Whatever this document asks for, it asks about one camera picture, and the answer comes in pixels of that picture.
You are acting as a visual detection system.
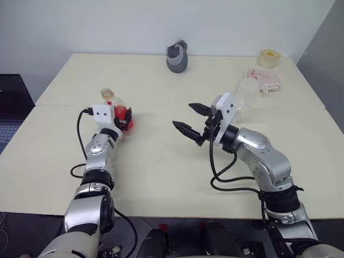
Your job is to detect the bottle with red liquid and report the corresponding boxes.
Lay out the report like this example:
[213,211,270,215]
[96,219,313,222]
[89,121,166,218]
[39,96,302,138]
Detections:
[101,88,135,132]

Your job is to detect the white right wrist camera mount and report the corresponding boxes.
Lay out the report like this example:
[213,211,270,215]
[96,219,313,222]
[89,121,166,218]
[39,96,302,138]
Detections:
[211,92,238,147]

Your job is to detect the clear empty plastic bottle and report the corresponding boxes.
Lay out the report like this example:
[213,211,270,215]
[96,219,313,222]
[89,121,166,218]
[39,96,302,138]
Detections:
[232,77,261,111]

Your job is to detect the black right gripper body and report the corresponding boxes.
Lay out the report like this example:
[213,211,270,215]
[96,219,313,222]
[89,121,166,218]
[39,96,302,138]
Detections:
[196,109,224,147]

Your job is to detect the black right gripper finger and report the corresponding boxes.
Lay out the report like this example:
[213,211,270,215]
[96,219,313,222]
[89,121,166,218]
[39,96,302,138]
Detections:
[189,103,213,117]
[173,120,203,143]

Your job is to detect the pink folded towel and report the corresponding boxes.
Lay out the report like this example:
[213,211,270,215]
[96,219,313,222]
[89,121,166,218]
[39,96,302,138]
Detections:
[243,68,283,94]

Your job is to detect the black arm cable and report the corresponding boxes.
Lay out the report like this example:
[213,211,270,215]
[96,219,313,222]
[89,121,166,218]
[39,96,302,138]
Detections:
[70,107,94,178]
[209,126,267,199]

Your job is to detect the dark rounded shape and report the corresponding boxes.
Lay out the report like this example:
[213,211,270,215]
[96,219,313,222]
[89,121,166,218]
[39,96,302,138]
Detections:
[203,221,242,258]
[144,228,169,258]

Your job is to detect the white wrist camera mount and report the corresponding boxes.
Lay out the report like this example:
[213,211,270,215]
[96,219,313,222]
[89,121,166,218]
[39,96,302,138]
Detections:
[92,104,117,130]
[211,92,238,147]

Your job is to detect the yellowish tape roll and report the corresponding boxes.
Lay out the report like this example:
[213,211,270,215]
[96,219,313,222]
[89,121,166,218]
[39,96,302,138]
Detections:
[256,49,282,70]

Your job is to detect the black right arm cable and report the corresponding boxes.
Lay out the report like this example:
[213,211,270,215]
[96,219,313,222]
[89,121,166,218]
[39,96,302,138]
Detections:
[209,126,267,199]

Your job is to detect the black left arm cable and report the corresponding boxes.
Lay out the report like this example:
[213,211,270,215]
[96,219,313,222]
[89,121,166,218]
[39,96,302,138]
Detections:
[70,107,94,178]

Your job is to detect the black laptop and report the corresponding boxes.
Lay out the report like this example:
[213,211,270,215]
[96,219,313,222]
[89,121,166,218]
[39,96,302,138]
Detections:
[0,74,35,156]

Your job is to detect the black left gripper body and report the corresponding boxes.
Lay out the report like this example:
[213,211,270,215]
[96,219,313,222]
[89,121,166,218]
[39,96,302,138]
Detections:
[114,116,127,131]

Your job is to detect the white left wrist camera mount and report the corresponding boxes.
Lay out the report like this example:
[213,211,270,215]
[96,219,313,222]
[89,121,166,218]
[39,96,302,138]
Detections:
[92,104,117,130]

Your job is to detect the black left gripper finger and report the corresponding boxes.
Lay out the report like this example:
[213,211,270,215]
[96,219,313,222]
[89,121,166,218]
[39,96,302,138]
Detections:
[124,107,133,131]

